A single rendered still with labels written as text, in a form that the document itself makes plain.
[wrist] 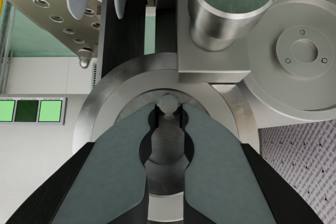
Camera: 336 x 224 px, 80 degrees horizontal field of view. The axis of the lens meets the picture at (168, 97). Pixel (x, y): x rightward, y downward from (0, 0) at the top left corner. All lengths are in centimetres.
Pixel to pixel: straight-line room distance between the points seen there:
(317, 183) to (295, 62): 16
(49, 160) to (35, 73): 309
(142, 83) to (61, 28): 35
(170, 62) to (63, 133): 43
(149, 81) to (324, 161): 22
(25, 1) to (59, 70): 303
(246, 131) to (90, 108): 13
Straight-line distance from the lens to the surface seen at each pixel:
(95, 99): 18
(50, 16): 46
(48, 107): 58
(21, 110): 62
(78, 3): 22
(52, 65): 353
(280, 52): 20
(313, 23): 23
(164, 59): 18
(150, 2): 52
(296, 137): 34
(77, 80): 327
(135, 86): 17
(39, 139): 59
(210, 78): 15
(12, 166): 63
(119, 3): 19
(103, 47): 20
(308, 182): 33
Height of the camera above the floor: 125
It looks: 11 degrees down
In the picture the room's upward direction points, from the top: 180 degrees counter-clockwise
